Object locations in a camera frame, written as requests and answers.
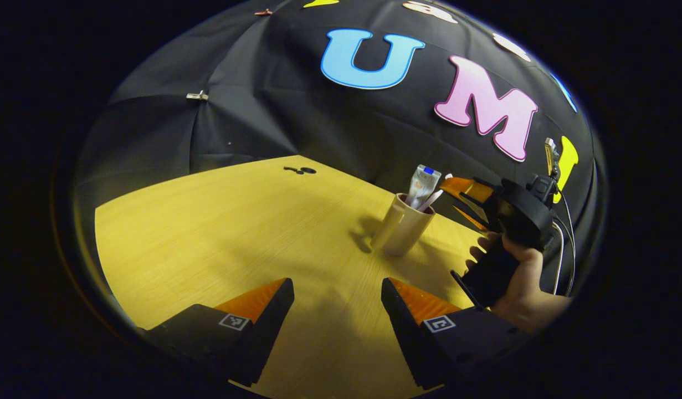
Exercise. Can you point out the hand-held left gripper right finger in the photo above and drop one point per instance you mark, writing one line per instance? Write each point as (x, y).
(399, 321)

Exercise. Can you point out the copper cloth clip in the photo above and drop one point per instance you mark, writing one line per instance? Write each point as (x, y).
(263, 11)

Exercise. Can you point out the pale pink toothbrush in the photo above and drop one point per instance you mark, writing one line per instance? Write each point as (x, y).
(431, 200)

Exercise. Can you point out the white toothpaste tube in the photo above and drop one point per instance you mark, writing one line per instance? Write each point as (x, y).
(422, 185)

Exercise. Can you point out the wooden desktop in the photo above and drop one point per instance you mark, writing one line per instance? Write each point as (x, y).
(219, 233)

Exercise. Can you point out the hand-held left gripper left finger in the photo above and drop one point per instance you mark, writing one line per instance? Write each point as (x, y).
(274, 316)

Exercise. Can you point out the white cloth clip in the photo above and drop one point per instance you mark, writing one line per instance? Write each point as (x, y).
(197, 96)

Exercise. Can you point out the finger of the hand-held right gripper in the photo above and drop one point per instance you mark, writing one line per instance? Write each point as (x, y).
(465, 188)
(473, 219)

